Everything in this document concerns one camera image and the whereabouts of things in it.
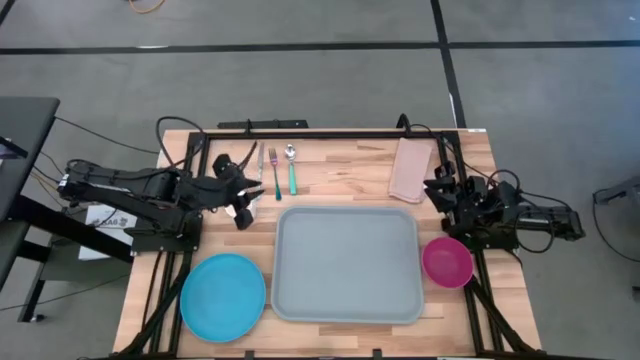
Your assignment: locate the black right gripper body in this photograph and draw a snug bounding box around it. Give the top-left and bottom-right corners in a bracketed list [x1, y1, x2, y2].
[448, 173, 490, 224]

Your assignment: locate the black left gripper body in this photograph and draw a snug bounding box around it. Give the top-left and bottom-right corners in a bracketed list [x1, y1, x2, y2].
[199, 153, 254, 232]

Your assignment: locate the white mug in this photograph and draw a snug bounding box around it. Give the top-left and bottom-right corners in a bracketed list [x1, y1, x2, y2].
[223, 193, 263, 220]

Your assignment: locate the knife with teal handle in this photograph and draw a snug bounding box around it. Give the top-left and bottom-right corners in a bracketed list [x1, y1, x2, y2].
[254, 141, 267, 185]

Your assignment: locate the iridescent fork with teal handle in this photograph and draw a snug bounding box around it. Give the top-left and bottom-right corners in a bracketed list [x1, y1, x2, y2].
[268, 146, 284, 202]

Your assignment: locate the light cloth napkin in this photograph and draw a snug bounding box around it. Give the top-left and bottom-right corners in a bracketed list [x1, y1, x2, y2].
[387, 137, 434, 205]

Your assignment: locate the spoon with teal handle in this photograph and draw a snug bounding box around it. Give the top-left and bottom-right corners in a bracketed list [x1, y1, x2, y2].
[284, 143, 299, 197]

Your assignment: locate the magenta bowl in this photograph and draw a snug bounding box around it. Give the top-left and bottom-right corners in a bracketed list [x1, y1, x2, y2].
[421, 236, 474, 290]

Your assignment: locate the blue round plate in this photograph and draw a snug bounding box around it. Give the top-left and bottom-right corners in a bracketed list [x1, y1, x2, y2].
[179, 252, 267, 344]

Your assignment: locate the grey plastic tray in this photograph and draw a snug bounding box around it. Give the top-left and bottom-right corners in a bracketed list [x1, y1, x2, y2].
[270, 205, 425, 325]

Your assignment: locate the black bar device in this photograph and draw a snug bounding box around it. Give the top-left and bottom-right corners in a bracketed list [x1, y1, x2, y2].
[217, 118, 310, 131]

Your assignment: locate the white printed paper sheet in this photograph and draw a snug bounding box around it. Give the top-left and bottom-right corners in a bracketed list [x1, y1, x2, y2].
[78, 202, 139, 262]

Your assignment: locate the grey metal stand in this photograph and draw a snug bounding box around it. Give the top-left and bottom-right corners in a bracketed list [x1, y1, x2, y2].
[592, 173, 640, 207]

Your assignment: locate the black desk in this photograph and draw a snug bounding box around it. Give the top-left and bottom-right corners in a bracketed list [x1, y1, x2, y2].
[0, 96, 135, 324]

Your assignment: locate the dark screen device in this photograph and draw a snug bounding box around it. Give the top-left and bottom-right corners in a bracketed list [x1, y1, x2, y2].
[0, 135, 30, 161]

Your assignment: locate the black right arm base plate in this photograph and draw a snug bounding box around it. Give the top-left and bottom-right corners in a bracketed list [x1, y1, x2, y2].
[446, 209, 521, 252]

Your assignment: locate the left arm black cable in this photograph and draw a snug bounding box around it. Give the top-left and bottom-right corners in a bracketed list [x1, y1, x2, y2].
[155, 115, 207, 170]

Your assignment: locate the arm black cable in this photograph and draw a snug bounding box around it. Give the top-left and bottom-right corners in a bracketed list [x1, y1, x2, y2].
[155, 115, 207, 170]
[397, 113, 557, 254]

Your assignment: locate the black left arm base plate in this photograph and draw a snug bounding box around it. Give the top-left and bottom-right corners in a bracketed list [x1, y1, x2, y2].
[130, 212, 204, 254]

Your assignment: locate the black aluminium table frame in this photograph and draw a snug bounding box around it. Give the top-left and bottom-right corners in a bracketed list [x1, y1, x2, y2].
[107, 127, 546, 360]

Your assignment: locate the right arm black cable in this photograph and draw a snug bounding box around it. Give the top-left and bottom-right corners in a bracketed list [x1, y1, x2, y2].
[397, 113, 557, 254]

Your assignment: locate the curved black floor cable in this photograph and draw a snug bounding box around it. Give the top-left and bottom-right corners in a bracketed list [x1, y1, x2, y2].
[591, 192, 640, 265]

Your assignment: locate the long black floor cable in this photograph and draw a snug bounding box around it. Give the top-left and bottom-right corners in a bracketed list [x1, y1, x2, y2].
[52, 116, 161, 155]

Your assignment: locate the yellow cable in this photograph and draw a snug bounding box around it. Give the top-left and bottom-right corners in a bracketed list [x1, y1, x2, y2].
[28, 168, 71, 202]

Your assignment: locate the thin black floor cable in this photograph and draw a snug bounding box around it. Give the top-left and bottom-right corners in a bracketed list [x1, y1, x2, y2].
[0, 272, 132, 314]

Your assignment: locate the orange floor cable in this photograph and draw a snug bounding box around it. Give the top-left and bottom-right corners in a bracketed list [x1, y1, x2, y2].
[127, 0, 167, 15]

